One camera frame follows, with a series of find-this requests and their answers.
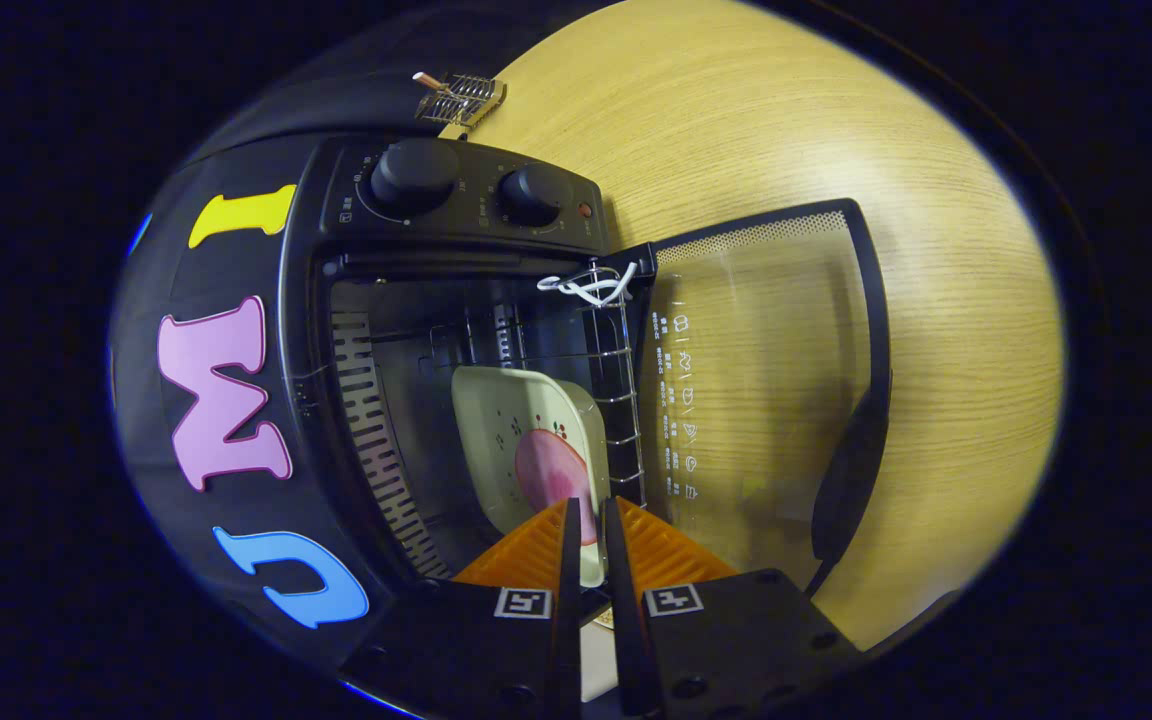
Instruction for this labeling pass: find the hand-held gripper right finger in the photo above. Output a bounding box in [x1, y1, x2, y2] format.
[602, 495, 867, 720]

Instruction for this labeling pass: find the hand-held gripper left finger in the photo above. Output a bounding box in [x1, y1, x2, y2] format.
[336, 497, 584, 720]

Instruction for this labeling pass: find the pink round ham slice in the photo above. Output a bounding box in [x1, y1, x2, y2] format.
[514, 430, 599, 547]

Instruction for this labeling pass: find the cream square plate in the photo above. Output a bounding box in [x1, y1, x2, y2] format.
[451, 365, 619, 703]

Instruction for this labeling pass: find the black toaster oven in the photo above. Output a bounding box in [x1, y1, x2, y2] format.
[276, 135, 894, 611]

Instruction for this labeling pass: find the white string loop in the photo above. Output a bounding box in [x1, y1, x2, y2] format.
[536, 262, 639, 308]

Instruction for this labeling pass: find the wire mesh holder basket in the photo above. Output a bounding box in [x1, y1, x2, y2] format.
[414, 70, 509, 128]

